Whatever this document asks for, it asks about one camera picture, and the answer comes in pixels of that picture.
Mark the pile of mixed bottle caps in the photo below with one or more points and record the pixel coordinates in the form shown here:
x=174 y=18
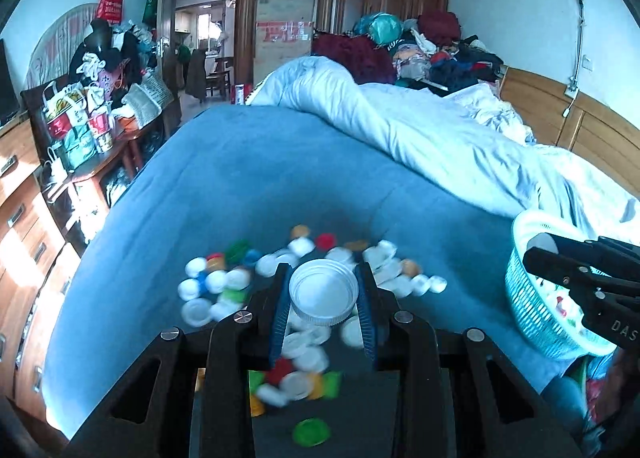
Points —
x=300 y=358

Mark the heap of collected bottle caps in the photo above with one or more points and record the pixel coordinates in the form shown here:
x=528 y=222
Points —
x=562 y=308

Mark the pile of colourful clothes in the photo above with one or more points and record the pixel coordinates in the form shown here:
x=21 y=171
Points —
x=450 y=63

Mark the dark red blanket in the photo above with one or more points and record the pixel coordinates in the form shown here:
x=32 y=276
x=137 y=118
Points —
x=355 y=58

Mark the turquoise plastic basket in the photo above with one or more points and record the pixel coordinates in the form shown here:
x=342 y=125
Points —
x=530 y=308

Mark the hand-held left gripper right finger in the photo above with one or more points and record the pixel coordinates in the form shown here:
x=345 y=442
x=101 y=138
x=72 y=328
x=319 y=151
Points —
x=367 y=323

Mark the small red box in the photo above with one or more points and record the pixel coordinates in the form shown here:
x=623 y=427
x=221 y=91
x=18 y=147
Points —
x=242 y=94

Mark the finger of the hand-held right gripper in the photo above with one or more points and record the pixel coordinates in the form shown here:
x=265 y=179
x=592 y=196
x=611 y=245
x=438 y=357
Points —
x=600 y=252
x=560 y=268

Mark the red plastic bag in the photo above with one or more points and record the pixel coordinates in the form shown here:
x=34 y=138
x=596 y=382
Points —
x=597 y=395

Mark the heap of shopping bags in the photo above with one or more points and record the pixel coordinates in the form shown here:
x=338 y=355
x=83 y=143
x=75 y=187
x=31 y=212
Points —
x=75 y=123

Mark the large white bottle cap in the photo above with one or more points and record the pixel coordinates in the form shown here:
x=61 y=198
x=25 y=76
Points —
x=322 y=290

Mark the dark red cloth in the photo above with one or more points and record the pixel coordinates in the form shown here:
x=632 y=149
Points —
x=439 y=27

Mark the wooden chair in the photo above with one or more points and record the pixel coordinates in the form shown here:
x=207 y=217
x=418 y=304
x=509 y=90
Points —
x=220 y=76

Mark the wooden door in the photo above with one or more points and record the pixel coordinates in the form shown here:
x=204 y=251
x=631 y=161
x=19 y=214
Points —
x=166 y=13

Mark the blue blanket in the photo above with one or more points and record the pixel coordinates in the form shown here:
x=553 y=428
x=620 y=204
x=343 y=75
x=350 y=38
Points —
x=225 y=178

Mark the white woven bag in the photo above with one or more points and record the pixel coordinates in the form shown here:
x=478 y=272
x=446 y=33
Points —
x=147 y=101

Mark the cardboard box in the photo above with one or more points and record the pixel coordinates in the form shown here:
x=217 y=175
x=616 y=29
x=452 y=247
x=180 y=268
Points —
x=282 y=43

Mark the hanging dark jacket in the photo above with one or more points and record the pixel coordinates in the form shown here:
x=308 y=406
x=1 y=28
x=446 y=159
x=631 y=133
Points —
x=196 y=73

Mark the green shopping bag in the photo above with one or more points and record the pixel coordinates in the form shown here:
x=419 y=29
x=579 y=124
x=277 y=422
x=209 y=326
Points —
x=150 y=8

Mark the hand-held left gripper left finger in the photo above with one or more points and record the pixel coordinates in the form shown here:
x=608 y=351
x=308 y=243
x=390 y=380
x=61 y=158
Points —
x=278 y=323

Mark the wooden headboard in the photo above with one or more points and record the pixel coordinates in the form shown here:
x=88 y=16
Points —
x=575 y=123

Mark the wooden dresser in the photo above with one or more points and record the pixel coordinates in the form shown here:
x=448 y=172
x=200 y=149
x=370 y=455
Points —
x=25 y=238

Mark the red shopping bag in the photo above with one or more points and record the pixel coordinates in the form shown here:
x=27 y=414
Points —
x=110 y=6

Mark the small white bottle cap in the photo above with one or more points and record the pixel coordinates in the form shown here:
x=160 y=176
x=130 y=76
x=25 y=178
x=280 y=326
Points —
x=542 y=242

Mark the white wall socket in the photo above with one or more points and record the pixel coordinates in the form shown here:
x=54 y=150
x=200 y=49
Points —
x=588 y=63

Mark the white duvet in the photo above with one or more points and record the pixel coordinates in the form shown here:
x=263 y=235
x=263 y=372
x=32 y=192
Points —
x=425 y=138

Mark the teal plastic bag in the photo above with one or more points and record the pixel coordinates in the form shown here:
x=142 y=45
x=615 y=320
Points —
x=382 y=28

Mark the heap of dark clothes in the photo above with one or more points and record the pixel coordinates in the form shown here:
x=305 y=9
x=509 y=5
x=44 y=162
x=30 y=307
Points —
x=112 y=53

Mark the dark wooden side table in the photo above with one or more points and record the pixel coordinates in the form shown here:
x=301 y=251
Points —
x=130 y=148

